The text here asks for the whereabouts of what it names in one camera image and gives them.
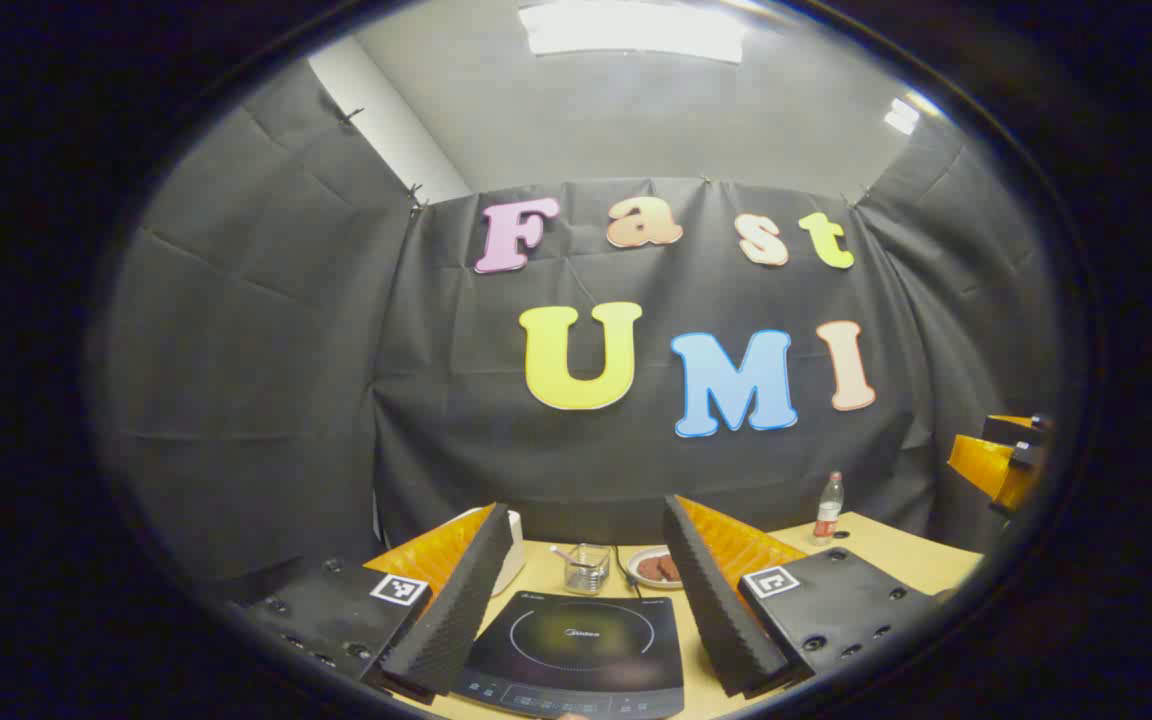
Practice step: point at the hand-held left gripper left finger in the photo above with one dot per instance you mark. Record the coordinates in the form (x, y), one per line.
(456, 610)

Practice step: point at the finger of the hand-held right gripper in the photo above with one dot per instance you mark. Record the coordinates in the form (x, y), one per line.
(986, 470)
(1021, 432)

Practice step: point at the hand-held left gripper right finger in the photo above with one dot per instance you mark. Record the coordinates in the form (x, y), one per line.
(721, 610)

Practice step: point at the black induction cooktop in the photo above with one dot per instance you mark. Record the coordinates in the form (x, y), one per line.
(576, 640)

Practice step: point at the red meat slices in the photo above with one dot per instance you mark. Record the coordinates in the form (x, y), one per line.
(658, 568)

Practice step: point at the white toaster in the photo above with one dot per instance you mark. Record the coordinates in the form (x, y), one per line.
(516, 560)

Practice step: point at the white round plate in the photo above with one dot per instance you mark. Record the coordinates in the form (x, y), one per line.
(636, 570)

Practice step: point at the pink stick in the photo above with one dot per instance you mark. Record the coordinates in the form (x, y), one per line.
(566, 556)

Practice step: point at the clear red-label water bottle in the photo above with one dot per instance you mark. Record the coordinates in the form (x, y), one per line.
(827, 515)

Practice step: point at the small ceiling light panel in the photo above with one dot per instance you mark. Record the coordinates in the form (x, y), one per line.
(902, 117)

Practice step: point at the large ceiling light panel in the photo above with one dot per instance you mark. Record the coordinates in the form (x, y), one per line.
(631, 28)

